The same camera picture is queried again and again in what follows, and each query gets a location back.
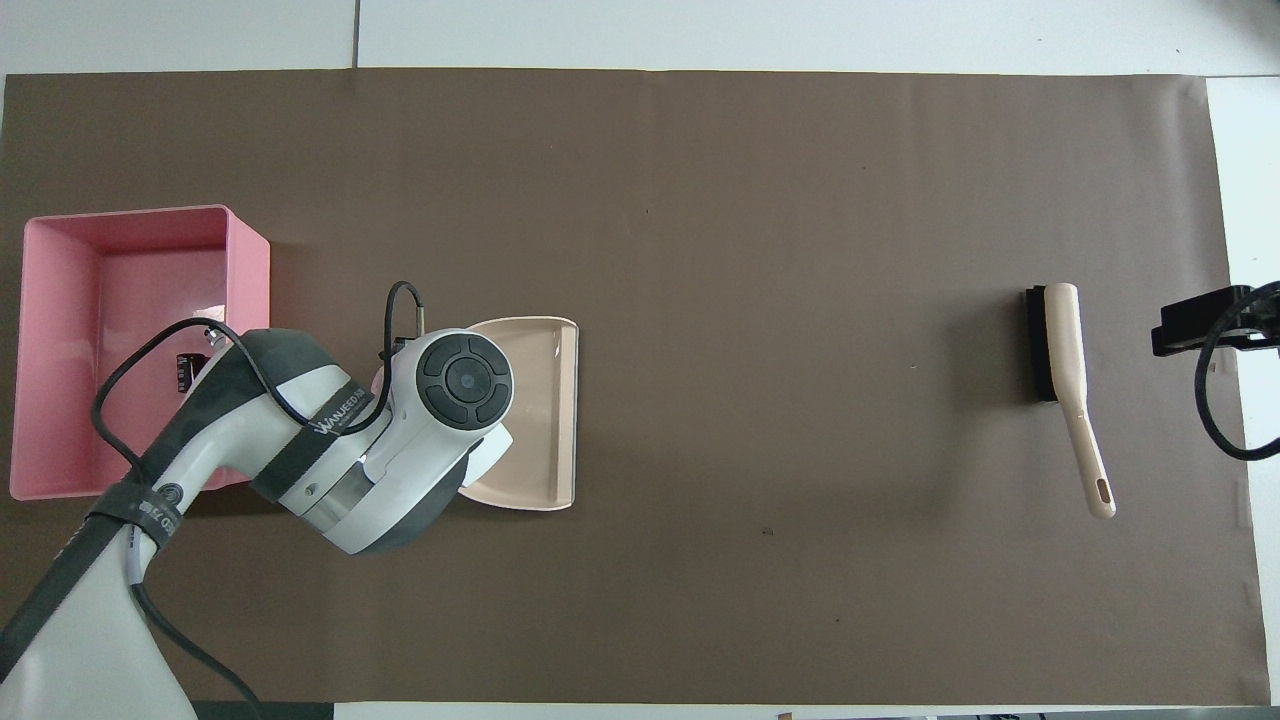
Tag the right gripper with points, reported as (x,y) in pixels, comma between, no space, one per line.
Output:
(1268,318)

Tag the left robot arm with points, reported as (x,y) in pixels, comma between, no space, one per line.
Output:
(400,450)

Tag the pink plastic bin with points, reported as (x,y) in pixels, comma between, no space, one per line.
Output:
(60,350)

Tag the beige brush with black bristles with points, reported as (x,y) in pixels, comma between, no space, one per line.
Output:
(1065,340)

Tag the beige plastic dustpan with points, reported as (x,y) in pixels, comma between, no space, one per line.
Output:
(535,420)

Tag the small dark electronic part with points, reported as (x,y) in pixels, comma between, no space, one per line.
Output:
(186,373)

